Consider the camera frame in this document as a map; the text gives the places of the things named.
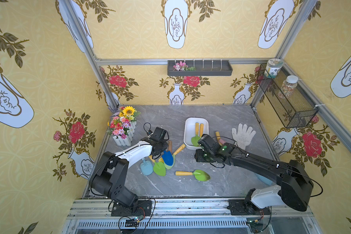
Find blue trowel wooden handle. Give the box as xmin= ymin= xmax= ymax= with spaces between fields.
xmin=162 ymin=151 xmax=174 ymax=166

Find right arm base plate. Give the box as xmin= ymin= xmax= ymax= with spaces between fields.
xmin=227 ymin=199 xmax=271 ymax=216

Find green shovel yellow handle left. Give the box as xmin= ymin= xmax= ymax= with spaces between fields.
xmin=149 ymin=155 xmax=166 ymax=176

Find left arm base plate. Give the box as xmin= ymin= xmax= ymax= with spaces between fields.
xmin=108 ymin=199 xmax=153 ymax=217

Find yellow square shovel yellow handle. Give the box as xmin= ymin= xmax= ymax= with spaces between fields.
xmin=199 ymin=124 xmax=204 ymax=137

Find light green trowel wooden handle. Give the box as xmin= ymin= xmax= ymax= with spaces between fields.
xmin=165 ymin=140 xmax=175 ymax=170

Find green shovel lying front centre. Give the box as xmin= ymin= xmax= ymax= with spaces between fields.
xmin=175 ymin=170 xmax=211 ymax=181

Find light blue shovel pale handle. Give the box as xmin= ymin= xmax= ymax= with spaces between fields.
xmin=140 ymin=158 xmax=154 ymax=176

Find white knitted work glove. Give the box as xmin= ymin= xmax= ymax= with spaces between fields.
xmin=232 ymin=123 xmax=256 ymax=150

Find left circuit board with wires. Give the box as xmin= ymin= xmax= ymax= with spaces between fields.
xmin=118 ymin=215 xmax=144 ymax=229

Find yellow scoop with yellow handle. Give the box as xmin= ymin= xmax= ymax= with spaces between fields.
xmin=159 ymin=144 xmax=186 ymax=162

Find dark grey wall shelf tray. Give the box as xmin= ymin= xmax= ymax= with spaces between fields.
xmin=167 ymin=59 xmax=233 ymax=77

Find circuit board with wires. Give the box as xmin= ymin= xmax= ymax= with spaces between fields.
xmin=118 ymin=215 xmax=144 ymax=229
xmin=246 ymin=219 xmax=264 ymax=234

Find small pink flowers on shelf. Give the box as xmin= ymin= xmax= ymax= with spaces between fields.
xmin=173 ymin=61 xmax=196 ymax=71

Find right circuit board with wires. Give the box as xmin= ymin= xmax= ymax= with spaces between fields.
xmin=246 ymin=219 xmax=264 ymax=234

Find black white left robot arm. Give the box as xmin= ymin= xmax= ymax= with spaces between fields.
xmin=89 ymin=127 xmax=169 ymax=208

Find artificial flowers in white fence pot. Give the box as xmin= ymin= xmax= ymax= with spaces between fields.
xmin=107 ymin=106 xmax=141 ymax=146

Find black wire mesh basket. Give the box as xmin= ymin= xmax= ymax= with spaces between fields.
xmin=256 ymin=64 xmax=318 ymax=128

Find jar with patterned label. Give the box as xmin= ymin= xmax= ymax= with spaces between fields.
xmin=264 ymin=58 xmax=284 ymax=79

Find clear jar with white lid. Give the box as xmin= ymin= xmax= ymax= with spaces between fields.
xmin=281 ymin=75 xmax=298 ymax=98

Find white plastic storage box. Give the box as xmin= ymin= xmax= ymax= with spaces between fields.
xmin=183 ymin=118 xmax=209 ymax=150

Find green leaf shovel yellow handle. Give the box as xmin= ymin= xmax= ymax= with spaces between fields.
xmin=191 ymin=122 xmax=201 ymax=147

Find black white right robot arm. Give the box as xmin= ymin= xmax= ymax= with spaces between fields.
xmin=195 ymin=134 xmax=314 ymax=212

